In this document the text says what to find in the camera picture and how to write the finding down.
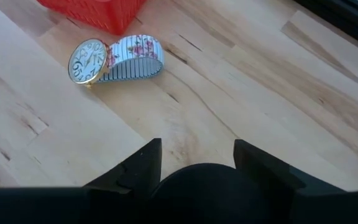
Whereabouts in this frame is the hourglass marked 10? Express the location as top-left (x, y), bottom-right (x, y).
top-left (149, 163), bottom-right (291, 224)

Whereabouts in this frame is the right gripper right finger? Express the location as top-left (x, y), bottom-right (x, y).
top-left (232, 138), bottom-right (346, 196)

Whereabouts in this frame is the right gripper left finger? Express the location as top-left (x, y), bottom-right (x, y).
top-left (82, 138), bottom-right (163, 194)

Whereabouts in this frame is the red plastic basket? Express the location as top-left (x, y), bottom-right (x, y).
top-left (35, 0), bottom-right (149, 37)

